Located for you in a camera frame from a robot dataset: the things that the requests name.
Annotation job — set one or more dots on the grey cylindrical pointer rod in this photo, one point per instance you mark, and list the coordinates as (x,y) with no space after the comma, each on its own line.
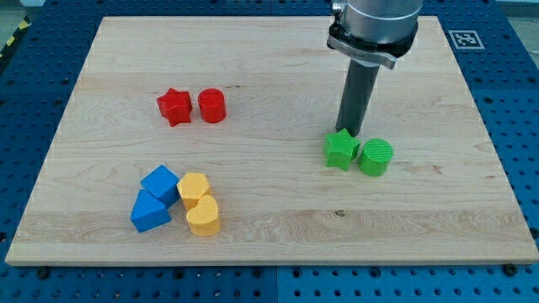
(357,91)

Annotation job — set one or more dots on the yellow hexagon block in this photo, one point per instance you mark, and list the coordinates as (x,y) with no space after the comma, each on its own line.
(191,187)

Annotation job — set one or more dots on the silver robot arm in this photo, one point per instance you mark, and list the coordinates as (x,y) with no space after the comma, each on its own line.
(374,32)

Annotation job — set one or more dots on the blue cube block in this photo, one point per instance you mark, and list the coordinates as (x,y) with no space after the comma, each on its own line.
(162,184)

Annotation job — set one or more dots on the green star block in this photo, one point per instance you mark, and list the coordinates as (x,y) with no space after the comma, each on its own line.
(340,149)

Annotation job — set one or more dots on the green cylinder block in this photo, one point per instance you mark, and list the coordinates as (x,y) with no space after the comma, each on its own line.
(375,157)

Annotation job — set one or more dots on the white fiducial marker tag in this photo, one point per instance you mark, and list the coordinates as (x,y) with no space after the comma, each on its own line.
(464,39)

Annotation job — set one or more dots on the yellow heart block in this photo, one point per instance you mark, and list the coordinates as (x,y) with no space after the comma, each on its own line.
(204,219)

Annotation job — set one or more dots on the wooden board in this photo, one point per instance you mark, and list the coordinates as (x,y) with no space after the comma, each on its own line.
(443,200)

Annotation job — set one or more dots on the red star block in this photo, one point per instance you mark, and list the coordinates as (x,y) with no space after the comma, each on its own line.
(175,106)

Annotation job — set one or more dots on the red cylinder block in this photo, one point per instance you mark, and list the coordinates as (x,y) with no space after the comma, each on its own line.
(212,105)

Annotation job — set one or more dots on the blue triangle block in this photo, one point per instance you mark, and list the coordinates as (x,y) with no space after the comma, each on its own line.
(148,212)

